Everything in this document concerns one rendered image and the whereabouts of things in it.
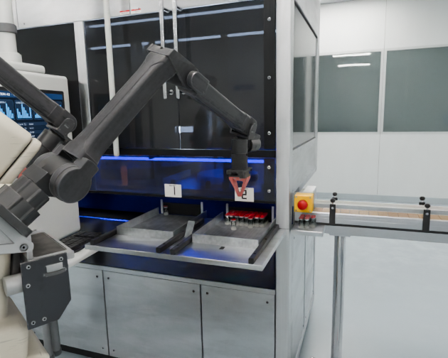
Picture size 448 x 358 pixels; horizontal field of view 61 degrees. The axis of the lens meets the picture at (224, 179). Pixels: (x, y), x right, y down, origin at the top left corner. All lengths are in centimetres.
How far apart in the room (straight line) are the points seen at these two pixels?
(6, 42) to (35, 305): 114
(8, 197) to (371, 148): 567
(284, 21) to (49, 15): 114
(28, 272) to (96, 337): 139
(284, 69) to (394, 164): 476
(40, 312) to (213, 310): 102
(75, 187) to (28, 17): 150
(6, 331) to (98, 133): 50
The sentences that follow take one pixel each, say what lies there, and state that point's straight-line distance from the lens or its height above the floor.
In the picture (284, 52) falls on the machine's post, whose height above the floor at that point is 159.
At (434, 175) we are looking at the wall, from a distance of 627.
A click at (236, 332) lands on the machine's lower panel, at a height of 37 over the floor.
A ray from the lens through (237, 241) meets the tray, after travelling 139.
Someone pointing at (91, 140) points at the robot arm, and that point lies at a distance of 84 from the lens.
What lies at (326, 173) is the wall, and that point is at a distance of 621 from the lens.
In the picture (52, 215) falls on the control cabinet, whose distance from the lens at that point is 186.
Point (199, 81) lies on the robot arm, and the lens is 97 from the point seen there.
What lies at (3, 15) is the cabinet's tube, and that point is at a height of 176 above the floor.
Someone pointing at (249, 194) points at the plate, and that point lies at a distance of 161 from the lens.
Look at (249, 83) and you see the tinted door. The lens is 159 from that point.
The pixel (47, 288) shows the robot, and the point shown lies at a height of 97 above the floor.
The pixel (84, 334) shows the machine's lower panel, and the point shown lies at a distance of 237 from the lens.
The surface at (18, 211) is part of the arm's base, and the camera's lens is 80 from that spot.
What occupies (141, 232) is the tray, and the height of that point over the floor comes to 90.
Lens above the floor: 136
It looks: 10 degrees down
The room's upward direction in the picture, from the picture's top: 1 degrees counter-clockwise
